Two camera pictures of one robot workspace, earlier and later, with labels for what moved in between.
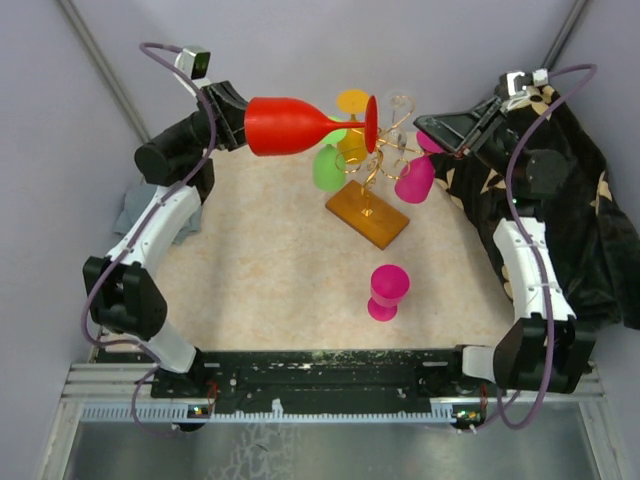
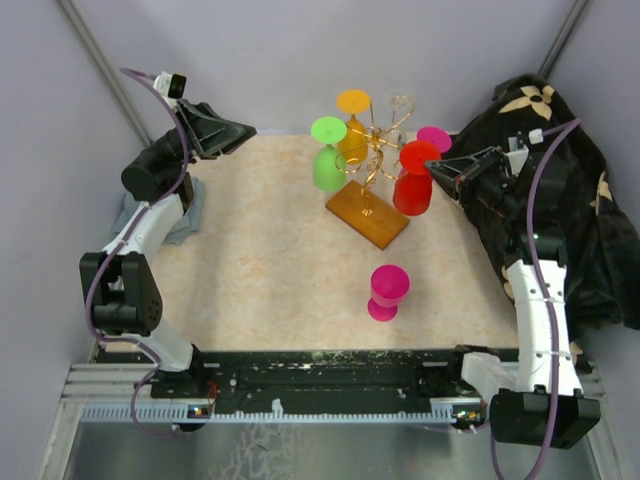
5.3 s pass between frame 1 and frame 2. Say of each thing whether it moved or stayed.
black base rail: stayed
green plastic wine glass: stayed
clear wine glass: stayed
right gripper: moved
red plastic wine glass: moved
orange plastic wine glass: stayed
